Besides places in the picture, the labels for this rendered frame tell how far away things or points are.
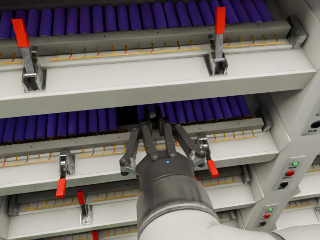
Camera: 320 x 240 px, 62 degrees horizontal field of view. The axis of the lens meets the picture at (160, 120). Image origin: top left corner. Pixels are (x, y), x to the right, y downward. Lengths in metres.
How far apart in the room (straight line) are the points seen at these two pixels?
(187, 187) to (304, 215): 0.74
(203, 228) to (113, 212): 0.46
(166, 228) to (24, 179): 0.36
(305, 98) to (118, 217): 0.48
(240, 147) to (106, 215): 0.35
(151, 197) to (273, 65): 0.29
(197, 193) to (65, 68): 0.26
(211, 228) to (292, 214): 0.75
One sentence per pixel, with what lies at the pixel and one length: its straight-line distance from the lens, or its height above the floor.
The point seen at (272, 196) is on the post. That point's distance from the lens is 0.75.
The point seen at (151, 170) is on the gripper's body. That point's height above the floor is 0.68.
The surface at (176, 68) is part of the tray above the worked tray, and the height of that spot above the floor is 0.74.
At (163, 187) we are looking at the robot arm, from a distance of 0.30.
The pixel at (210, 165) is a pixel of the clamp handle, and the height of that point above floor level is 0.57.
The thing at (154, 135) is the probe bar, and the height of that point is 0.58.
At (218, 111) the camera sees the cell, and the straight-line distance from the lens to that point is 0.58.
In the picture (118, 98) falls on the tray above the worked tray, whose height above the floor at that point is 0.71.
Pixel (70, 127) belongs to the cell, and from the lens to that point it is 0.56.
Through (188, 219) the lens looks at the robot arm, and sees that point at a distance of 0.26.
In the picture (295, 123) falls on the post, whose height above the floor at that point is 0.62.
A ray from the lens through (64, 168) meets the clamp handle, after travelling 0.52.
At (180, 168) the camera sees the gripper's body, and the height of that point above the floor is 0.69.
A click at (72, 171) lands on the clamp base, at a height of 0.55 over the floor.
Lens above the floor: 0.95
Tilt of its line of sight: 42 degrees down
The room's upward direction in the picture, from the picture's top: straight up
